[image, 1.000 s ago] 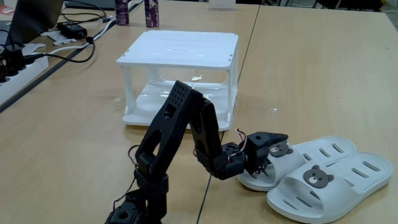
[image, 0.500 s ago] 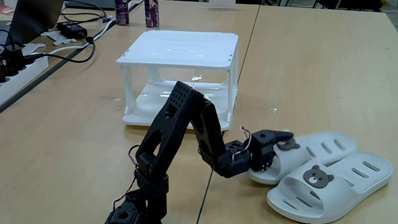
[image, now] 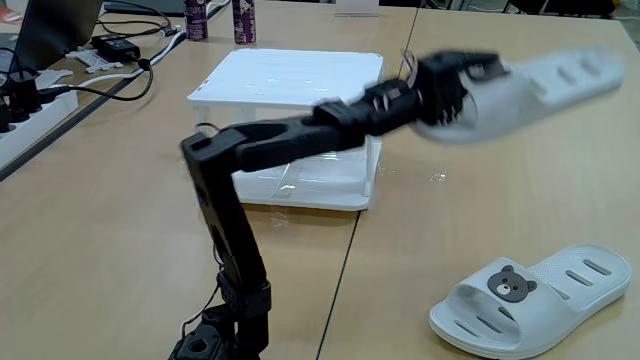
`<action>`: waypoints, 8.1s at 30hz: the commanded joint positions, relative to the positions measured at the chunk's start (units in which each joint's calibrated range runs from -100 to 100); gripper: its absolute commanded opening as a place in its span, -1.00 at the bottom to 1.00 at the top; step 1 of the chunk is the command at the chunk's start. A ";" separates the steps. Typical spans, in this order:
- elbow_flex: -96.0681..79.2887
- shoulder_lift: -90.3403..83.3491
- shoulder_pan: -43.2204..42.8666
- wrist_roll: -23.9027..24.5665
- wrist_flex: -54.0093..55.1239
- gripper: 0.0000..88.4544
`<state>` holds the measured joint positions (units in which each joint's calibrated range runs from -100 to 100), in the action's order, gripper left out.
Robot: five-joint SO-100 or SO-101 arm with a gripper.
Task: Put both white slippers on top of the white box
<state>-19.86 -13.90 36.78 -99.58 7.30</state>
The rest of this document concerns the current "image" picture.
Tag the white bear slipper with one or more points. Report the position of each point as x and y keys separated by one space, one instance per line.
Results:
x=550 y=85
x=550 y=310

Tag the white two-tier box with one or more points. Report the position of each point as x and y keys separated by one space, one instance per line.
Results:
x=280 y=75

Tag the clear tape scrap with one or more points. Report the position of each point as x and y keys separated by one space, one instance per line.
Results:
x=438 y=177

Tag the black chair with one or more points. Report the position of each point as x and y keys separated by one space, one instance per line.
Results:
x=560 y=6

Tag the purple can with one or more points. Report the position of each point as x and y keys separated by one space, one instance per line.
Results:
x=244 y=22
x=196 y=20

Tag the black power adapter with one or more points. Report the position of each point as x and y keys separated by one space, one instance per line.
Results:
x=116 y=47

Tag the white plastic part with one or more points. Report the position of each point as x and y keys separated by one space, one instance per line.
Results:
x=52 y=77
x=92 y=60

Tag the dark laptop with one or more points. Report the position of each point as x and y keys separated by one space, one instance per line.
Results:
x=55 y=30

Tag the white power strip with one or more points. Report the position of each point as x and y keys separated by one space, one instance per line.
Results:
x=40 y=120

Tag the black plug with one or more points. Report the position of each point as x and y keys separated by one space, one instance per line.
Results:
x=22 y=95

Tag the orange item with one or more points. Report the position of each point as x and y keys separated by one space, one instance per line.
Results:
x=9 y=16

